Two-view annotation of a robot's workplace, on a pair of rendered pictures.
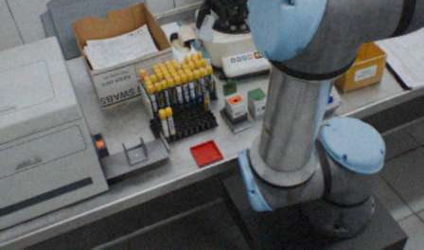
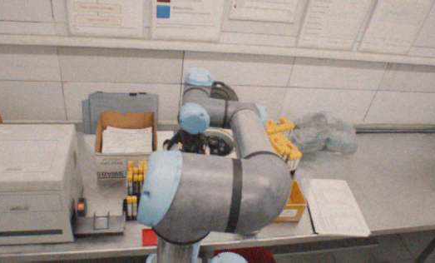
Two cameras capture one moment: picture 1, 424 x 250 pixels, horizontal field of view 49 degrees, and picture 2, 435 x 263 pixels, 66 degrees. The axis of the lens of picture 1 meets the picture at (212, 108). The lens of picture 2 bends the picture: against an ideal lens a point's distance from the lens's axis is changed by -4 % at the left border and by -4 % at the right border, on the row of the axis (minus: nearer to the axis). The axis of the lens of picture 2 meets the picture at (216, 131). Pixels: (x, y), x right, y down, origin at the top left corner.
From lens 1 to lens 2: 0.24 m
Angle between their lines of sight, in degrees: 8
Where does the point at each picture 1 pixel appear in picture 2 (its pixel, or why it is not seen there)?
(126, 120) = (109, 193)
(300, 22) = (150, 210)
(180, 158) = (132, 235)
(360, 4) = (195, 210)
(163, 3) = (170, 115)
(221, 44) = not seen: hidden behind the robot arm
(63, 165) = (44, 216)
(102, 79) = (101, 159)
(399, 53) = (321, 204)
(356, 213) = not seen: outside the picture
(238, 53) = not seen: hidden behind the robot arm
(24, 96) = (31, 162)
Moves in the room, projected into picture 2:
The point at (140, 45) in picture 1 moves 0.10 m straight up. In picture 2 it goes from (141, 141) to (141, 122)
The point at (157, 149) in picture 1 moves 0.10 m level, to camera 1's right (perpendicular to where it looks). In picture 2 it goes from (117, 223) to (145, 230)
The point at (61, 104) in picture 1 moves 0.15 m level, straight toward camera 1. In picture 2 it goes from (50, 177) to (43, 219)
